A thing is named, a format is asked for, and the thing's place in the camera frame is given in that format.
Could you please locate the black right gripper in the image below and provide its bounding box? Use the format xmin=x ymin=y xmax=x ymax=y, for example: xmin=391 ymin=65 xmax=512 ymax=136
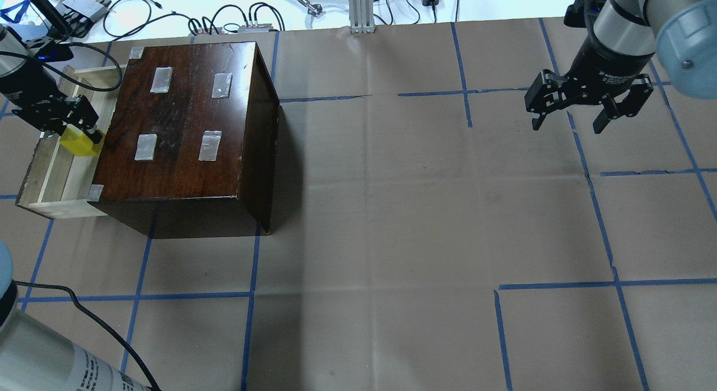
xmin=524 ymin=39 xmax=654 ymax=135

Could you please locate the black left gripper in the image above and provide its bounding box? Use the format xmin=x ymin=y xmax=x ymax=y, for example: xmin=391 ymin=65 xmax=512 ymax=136
xmin=1 ymin=66 xmax=99 ymax=136

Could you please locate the yellow block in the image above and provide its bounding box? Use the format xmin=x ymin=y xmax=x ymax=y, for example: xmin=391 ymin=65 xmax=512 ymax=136
xmin=59 ymin=125 xmax=105 ymax=156

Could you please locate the light wooden drawer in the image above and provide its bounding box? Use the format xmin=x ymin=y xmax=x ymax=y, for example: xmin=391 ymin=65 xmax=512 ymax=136
xmin=15 ymin=66 xmax=119 ymax=219

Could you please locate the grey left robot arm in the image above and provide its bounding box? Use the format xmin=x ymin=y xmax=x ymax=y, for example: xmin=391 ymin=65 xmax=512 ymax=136
xmin=1 ymin=27 xmax=159 ymax=390

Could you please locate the dark wooden drawer cabinet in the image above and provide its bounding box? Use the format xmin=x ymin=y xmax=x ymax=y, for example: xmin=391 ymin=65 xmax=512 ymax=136
xmin=88 ymin=41 xmax=280 ymax=239

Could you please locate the grey corner tape patch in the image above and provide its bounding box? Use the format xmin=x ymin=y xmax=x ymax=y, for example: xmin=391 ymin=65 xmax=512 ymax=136
xmin=87 ymin=184 xmax=104 ymax=202
xmin=128 ymin=46 xmax=145 ymax=59

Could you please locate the brown paper table cover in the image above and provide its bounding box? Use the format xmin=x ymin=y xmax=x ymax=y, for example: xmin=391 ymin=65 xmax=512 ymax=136
xmin=2 ymin=18 xmax=716 ymax=390

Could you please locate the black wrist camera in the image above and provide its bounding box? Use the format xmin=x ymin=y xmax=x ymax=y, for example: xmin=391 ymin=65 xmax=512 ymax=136
xmin=23 ymin=36 xmax=74 ymax=62

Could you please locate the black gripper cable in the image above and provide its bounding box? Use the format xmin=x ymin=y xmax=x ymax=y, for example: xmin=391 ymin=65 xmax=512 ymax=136
xmin=0 ymin=41 xmax=163 ymax=391

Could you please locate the aluminium frame post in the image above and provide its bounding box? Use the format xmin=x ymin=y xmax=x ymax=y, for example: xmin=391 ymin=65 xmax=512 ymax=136
xmin=348 ymin=0 xmax=375 ymax=34

